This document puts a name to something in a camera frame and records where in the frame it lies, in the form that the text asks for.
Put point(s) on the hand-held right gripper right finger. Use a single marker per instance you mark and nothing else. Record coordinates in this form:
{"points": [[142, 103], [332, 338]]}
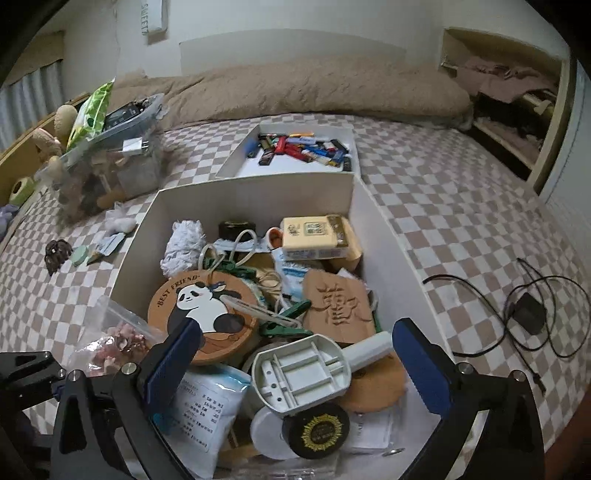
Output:
{"points": [[422, 364]]}

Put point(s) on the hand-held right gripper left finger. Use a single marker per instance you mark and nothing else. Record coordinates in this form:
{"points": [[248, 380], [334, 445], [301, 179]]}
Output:
{"points": [[173, 364]]}

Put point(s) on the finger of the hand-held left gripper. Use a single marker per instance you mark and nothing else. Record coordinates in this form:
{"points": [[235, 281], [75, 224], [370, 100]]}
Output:
{"points": [[27, 369]]}

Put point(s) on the clear bag of pink beads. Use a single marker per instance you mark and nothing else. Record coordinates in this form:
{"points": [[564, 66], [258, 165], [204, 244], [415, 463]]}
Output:
{"points": [[115, 341]]}

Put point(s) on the green clothespin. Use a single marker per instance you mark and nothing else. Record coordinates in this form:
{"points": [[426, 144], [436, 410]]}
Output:
{"points": [[281, 330], [295, 311]]}

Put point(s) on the black tin with gold emblem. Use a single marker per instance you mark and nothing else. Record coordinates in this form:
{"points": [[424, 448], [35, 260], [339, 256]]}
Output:
{"points": [[318, 431]]}

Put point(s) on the large white cardboard box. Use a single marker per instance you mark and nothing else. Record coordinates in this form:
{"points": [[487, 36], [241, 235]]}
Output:
{"points": [[258, 198]]}

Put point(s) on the round cork coaster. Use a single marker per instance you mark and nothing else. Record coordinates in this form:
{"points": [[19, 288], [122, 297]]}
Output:
{"points": [[378, 383]]}

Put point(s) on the white printed packet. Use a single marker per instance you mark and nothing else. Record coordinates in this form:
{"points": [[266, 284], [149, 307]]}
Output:
{"points": [[203, 415]]}

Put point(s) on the round panda coaster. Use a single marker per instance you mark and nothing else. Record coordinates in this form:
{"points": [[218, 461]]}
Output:
{"points": [[203, 314]]}

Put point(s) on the white card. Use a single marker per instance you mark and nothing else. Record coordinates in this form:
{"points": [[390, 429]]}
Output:
{"points": [[371, 429]]}

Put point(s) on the carved wooden block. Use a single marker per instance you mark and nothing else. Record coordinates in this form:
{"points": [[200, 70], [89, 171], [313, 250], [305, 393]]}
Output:
{"points": [[337, 304]]}

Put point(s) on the black power adapter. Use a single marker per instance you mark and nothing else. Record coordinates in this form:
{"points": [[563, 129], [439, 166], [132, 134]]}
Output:
{"points": [[528, 314]]}

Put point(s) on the white knit cloth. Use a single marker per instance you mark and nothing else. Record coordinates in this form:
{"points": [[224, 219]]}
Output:
{"points": [[182, 247]]}

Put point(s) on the white plastic brush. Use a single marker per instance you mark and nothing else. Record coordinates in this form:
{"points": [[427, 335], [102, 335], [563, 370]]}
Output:
{"points": [[300, 374]]}

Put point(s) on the green round lid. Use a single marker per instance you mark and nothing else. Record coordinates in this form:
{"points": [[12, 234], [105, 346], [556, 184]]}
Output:
{"points": [[81, 255]]}

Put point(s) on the blue white packet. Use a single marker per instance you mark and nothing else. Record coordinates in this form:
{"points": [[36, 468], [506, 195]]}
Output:
{"points": [[110, 245]]}

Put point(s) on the blue face mask packet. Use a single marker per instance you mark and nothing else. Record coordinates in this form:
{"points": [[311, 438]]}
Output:
{"points": [[288, 277]]}

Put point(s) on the purple plush toy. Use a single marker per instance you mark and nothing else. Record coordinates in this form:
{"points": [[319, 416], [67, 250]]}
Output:
{"points": [[7, 221]]}

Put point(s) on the black round jar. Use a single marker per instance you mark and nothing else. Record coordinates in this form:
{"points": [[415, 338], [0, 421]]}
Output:
{"points": [[235, 228]]}

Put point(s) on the checkered bed sheet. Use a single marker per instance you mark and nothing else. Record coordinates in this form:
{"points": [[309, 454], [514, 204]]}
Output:
{"points": [[438, 198]]}

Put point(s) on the yellow box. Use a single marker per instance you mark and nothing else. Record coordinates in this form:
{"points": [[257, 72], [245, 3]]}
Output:
{"points": [[314, 237]]}

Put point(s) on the clear plastic storage bin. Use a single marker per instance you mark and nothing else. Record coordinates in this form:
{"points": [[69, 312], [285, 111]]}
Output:
{"points": [[134, 180]]}

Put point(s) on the shallow white box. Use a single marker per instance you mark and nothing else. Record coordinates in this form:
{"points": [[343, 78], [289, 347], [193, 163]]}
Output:
{"points": [[240, 164]]}

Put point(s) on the white plug adapter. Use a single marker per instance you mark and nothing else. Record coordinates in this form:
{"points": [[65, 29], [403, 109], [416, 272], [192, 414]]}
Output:
{"points": [[135, 146]]}

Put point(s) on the pile of colourful lighters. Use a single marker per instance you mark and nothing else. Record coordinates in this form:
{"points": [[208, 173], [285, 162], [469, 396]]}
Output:
{"points": [[295, 147]]}

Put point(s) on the beige plush toy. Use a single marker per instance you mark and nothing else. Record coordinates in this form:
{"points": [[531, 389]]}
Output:
{"points": [[62, 122]]}

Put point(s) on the green white snack packet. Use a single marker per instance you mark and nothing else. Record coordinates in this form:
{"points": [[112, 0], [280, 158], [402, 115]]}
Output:
{"points": [[90, 117]]}

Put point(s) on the grey curtain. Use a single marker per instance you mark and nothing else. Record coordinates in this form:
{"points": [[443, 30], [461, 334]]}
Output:
{"points": [[32, 97]]}

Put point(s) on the pink clothes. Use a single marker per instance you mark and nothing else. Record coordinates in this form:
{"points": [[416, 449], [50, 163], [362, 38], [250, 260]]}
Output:
{"points": [[498, 78]]}

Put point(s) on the brown duvet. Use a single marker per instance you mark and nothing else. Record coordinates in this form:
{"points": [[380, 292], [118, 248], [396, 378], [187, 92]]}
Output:
{"points": [[300, 92]]}

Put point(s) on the wooden bed frame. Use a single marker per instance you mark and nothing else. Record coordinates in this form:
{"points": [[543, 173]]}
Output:
{"points": [[18, 152]]}

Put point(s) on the wall closet shelf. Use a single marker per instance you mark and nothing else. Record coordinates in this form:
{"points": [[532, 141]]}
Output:
{"points": [[556, 129]]}

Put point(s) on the white wall sign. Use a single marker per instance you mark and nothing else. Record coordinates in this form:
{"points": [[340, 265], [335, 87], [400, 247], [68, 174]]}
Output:
{"points": [[154, 16]]}

